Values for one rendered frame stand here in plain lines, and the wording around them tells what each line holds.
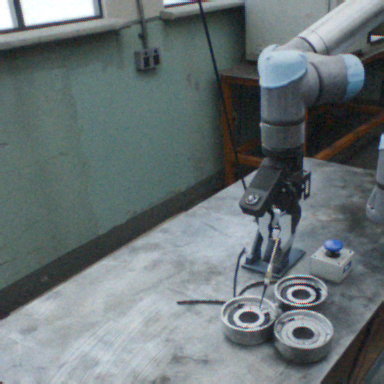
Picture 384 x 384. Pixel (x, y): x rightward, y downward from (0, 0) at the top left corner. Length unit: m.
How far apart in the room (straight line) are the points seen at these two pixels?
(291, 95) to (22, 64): 1.70
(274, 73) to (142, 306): 0.53
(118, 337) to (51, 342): 0.12
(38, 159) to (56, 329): 1.51
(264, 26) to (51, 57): 1.33
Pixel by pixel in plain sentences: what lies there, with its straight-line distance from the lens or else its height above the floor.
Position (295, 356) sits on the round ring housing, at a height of 0.82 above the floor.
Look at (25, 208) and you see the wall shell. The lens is 2.53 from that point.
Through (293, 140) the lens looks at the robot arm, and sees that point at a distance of 0.91.
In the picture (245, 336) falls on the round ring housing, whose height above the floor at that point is 0.83.
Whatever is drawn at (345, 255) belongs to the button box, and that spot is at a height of 0.85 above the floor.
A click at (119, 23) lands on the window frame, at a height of 1.14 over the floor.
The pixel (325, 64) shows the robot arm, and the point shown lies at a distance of 0.94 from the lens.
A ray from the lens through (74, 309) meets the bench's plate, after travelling 1.13.
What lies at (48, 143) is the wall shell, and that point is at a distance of 2.53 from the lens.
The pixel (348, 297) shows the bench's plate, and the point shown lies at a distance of 1.11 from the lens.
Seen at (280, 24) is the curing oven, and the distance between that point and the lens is 3.23.
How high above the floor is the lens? 1.45
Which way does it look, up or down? 28 degrees down
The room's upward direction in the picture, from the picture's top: 2 degrees counter-clockwise
